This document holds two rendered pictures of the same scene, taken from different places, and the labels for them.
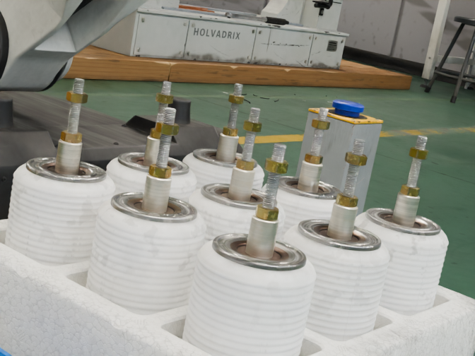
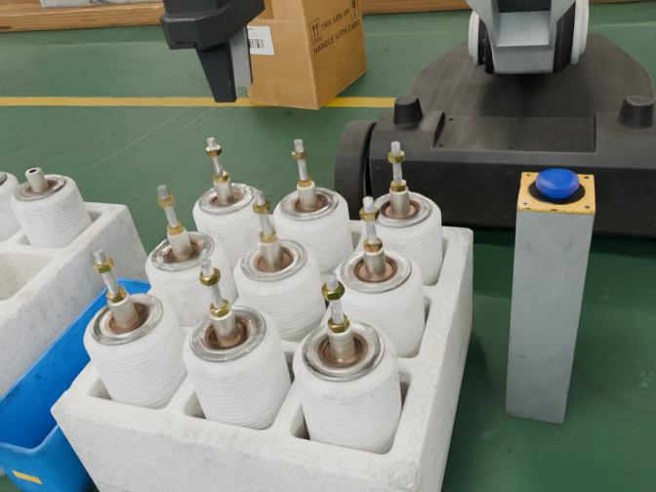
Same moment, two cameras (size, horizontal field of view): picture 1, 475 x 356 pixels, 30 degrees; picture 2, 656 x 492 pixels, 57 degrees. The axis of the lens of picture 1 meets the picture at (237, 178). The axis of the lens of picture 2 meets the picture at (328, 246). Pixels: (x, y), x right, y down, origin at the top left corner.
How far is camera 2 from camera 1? 96 cm
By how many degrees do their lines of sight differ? 72
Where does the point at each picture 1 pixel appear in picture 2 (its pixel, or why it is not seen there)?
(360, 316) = (208, 406)
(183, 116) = (633, 121)
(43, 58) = (520, 50)
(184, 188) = (298, 232)
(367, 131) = (553, 220)
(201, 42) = not seen: outside the picture
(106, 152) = (487, 156)
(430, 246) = (308, 389)
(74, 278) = not seen: hidden behind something
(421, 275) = (311, 409)
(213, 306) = not seen: hidden behind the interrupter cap
